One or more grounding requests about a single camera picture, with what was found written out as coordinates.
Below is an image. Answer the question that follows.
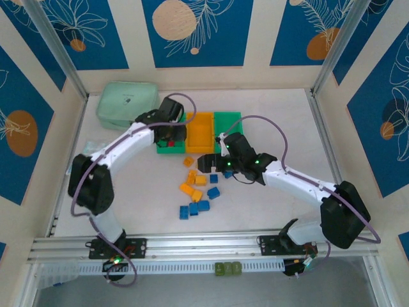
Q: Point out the green plastic bin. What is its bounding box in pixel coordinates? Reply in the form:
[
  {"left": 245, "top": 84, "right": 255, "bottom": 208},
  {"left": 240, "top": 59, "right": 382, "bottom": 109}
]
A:
[
  {"left": 213, "top": 111, "right": 245, "bottom": 154},
  {"left": 155, "top": 111, "right": 188, "bottom": 155}
]

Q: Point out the yellow plastic bin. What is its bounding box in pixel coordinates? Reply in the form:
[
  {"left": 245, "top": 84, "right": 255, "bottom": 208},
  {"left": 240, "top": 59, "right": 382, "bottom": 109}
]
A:
[{"left": 185, "top": 111, "right": 215, "bottom": 154}]

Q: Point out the mint green zippered pouch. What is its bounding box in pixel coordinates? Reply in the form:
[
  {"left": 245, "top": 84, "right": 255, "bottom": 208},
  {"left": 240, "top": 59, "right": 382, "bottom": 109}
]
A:
[{"left": 96, "top": 82, "right": 160, "bottom": 131}]

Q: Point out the clear plastic bag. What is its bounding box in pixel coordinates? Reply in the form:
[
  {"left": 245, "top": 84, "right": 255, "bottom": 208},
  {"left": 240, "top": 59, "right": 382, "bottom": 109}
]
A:
[{"left": 84, "top": 140, "right": 106, "bottom": 154}]

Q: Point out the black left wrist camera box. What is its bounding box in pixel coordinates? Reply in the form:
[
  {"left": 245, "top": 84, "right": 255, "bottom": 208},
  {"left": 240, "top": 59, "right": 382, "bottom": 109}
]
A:
[{"left": 158, "top": 97, "right": 186, "bottom": 124}]

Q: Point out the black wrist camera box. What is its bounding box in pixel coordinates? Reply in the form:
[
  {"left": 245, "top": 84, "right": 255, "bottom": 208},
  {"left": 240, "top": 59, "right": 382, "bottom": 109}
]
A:
[
  {"left": 158, "top": 97, "right": 186, "bottom": 124},
  {"left": 219, "top": 132, "right": 256, "bottom": 158}
]

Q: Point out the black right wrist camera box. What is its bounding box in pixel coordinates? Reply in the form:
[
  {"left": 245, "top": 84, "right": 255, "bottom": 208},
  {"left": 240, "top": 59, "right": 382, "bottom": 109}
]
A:
[{"left": 219, "top": 132, "right": 256, "bottom": 158}]

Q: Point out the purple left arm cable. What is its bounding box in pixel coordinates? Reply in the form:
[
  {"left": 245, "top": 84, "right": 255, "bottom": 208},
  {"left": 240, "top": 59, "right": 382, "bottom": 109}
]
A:
[{"left": 70, "top": 93, "right": 196, "bottom": 287}]

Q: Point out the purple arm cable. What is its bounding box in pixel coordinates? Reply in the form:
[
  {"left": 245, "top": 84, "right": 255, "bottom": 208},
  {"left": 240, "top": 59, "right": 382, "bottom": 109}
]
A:
[
  {"left": 70, "top": 93, "right": 196, "bottom": 287},
  {"left": 222, "top": 115, "right": 382, "bottom": 279}
]

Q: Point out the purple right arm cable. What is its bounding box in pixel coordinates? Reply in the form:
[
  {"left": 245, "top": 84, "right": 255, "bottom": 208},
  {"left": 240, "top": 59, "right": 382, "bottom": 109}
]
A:
[{"left": 222, "top": 115, "right": 382, "bottom": 279}]

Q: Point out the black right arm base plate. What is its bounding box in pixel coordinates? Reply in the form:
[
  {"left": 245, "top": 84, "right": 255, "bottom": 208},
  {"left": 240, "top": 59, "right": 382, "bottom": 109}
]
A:
[{"left": 258, "top": 235, "right": 319, "bottom": 256}]

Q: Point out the aluminium frame rail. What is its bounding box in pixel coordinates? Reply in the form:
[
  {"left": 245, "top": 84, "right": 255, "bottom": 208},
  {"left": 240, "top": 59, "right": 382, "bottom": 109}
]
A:
[{"left": 27, "top": 228, "right": 381, "bottom": 262}]

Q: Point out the white slotted cable duct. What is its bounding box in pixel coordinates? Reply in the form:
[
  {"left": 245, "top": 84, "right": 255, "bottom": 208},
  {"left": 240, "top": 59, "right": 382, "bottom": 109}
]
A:
[{"left": 36, "top": 257, "right": 285, "bottom": 276}]

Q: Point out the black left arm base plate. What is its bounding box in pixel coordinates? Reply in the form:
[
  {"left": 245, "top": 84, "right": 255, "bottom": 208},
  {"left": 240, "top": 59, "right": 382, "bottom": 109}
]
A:
[{"left": 88, "top": 237, "right": 148, "bottom": 260}]

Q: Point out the aluminium frame post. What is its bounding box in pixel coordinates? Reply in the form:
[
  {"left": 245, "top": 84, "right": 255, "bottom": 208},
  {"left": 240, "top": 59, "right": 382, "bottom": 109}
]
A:
[
  {"left": 313, "top": 0, "right": 368, "bottom": 93},
  {"left": 24, "top": 0, "right": 89, "bottom": 100}
]

